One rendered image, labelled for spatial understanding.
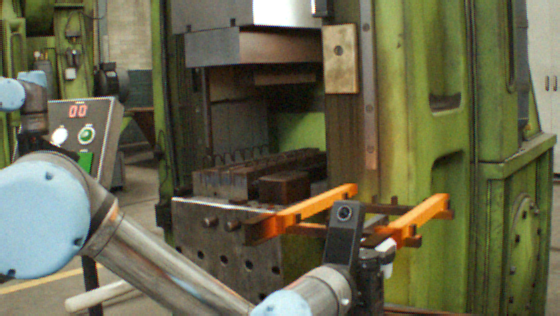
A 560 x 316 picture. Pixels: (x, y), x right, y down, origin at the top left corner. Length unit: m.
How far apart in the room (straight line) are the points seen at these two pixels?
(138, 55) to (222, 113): 8.90
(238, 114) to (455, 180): 0.71
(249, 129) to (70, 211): 1.38
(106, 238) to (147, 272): 0.07
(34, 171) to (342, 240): 0.44
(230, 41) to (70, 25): 5.13
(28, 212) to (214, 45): 1.04
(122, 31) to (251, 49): 9.07
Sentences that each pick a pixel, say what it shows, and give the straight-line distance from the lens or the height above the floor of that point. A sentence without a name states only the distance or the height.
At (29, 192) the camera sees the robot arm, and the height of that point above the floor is 1.14.
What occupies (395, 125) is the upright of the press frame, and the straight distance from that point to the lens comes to 1.44.
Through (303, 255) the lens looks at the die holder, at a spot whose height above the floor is 0.78.
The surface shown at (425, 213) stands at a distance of 1.15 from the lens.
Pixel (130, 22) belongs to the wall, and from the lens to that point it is 10.67.
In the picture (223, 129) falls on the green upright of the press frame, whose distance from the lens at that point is 1.84.
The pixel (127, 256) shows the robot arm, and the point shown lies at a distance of 0.78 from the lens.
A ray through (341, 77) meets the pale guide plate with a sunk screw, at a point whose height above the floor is 1.22.
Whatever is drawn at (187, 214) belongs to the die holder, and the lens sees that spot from 1.61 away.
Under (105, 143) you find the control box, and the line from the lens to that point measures 1.79.
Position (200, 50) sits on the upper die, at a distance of 1.60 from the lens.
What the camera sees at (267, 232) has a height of 0.95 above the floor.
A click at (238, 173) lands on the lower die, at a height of 0.99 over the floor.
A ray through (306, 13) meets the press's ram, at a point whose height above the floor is 1.41.
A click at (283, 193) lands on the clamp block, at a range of 1.46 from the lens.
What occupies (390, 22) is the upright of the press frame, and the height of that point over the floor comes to 1.35.
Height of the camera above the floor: 1.24
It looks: 8 degrees down
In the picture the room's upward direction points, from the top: 3 degrees counter-clockwise
